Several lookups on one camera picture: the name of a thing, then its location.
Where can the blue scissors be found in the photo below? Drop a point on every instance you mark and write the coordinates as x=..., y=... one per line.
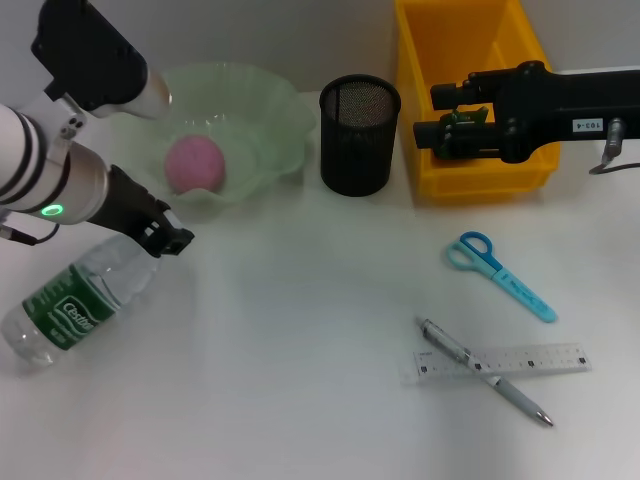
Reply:
x=520, y=292

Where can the clear green-label water bottle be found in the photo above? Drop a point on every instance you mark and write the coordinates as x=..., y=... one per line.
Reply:
x=75, y=310

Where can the green plastic wrapper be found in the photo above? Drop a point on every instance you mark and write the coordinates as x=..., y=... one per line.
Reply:
x=467, y=116

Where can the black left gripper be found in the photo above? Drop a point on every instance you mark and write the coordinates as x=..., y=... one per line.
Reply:
x=127, y=210

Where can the transparent plastic ruler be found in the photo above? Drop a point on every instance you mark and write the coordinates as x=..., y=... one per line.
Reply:
x=550, y=362

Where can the grey clear pen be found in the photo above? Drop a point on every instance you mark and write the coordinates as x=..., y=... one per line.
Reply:
x=515, y=395

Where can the translucent green fruit plate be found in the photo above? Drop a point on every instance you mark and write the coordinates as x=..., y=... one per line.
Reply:
x=260, y=125

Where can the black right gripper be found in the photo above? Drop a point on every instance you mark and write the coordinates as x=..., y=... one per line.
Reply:
x=565, y=105

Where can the yellow plastic bin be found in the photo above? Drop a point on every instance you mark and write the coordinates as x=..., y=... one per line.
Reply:
x=425, y=50

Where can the pink peach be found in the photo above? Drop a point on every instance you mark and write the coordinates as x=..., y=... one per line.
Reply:
x=195, y=162

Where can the black mesh pen holder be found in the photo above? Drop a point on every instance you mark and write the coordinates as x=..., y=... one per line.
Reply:
x=357, y=145

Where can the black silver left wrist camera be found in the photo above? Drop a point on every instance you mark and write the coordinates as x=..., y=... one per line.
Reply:
x=90, y=55

